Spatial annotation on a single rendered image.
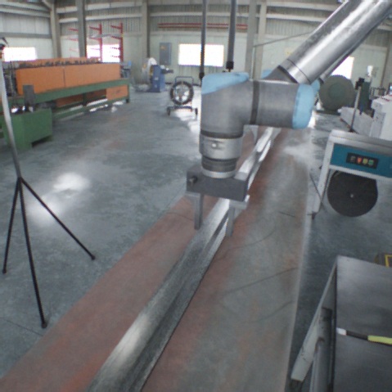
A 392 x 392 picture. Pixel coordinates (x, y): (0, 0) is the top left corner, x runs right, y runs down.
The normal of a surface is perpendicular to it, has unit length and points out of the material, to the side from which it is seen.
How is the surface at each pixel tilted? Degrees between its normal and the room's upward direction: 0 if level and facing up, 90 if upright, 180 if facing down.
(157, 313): 0
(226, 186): 90
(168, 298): 0
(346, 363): 0
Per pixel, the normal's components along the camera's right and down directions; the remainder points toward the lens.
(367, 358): 0.04, -0.90
